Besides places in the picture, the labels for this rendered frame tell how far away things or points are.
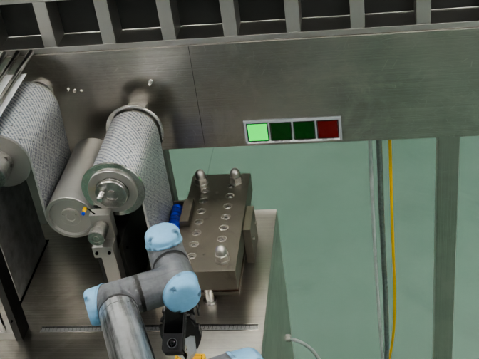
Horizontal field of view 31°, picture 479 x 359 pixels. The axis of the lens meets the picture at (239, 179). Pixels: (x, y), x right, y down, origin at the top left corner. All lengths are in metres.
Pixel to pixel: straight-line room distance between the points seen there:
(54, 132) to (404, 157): 2.37
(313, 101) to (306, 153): 2.09
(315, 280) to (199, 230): 1.41
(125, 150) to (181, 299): 0.48
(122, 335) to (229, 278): 0.59
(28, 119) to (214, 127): 0.48
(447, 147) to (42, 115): 1.10
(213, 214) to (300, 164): 1.99
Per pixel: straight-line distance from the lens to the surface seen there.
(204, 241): 2.13
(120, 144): 2.02
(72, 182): 2.07
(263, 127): 2.21
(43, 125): 2.09
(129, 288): 1.67
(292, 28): 2.08
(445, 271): 2.73
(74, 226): 2.08
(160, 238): 1.73
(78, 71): 2.22
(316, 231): 3.76
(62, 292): 2.29
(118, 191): 1.96
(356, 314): 3.36
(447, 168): 2.49
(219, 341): 2.05
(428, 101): 2.18
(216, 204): 2.24
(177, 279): 1.66
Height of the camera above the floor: 2.36
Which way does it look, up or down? 35 degrees down
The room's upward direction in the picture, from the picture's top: 8 degrees counter-clockwise
